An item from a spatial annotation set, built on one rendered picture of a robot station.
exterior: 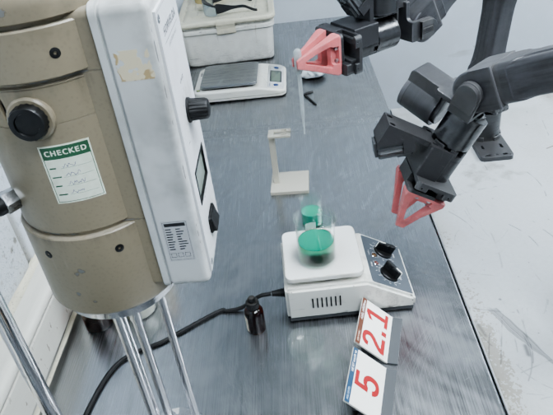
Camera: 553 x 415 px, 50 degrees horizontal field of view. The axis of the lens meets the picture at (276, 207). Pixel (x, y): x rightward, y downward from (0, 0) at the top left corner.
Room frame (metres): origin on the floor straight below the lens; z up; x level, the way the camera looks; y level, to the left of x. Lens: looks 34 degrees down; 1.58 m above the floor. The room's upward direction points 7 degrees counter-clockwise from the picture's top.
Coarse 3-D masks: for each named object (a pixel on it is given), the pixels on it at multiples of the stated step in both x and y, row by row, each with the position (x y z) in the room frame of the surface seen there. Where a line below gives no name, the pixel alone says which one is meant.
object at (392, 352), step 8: (384, 312) 0.65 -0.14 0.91; (392, 320) 0.64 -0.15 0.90; (400, 320) 0.64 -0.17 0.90; (392, 328) 0.62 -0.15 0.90; (400, 328) 0.62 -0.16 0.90; (392, 336) 0.61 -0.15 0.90; (400, 336) 0.60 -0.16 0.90; (360, 344) 0.57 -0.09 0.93; (392, 344) 0.59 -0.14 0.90; (368, 352) 0.58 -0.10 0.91; (392, 352) 0.58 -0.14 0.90; (376, 360) 0.57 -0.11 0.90; (384, 360) 0.56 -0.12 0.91; (392, 360) 0.56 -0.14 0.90
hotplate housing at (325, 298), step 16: (368, 272) 0.68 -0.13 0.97; (288, 288) 0.67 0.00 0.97; (304, 288) 0.67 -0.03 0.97; (320, 288) 0.66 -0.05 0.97; (336, 288) 0.66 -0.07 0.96; (352, 288) 0.66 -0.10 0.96; (368, 288) 0.66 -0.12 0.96; (384, 288) 0.66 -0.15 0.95; (288, 304) 0.67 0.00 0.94; (304, 304) 0.66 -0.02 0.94; (320, 304) 0.66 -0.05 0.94; (336, 304) 0.66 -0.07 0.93; (352, 304) 0.66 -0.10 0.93; (384, 304) 0.66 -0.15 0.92; (400, 304) 0.66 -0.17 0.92
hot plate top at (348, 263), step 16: (288, 240) 0.76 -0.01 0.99; (336, 240) 0.75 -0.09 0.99; (352, 240) 0.74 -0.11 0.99; (288, 256) 0.72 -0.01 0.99; (352, 256) 0.70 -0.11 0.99; (288, 272) 0.68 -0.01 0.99; (304, 272) 0.68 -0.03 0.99; (320, 272) 0.67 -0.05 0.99; (336, 272) 0.67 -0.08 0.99; (352, 272) 0.67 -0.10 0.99
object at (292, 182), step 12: (276, 132) 1.08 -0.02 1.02; (288, 132) 1.07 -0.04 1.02; (276, 156) 1.07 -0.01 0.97; (276, 168) 1.07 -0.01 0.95; (276, 180) 1.07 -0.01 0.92; (288, 180) 1.07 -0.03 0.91; (300, 180) 1.06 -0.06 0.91; (276, 192) 1.03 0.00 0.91; (288, 192) 1.03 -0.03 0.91; (300, 192) 1.03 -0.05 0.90
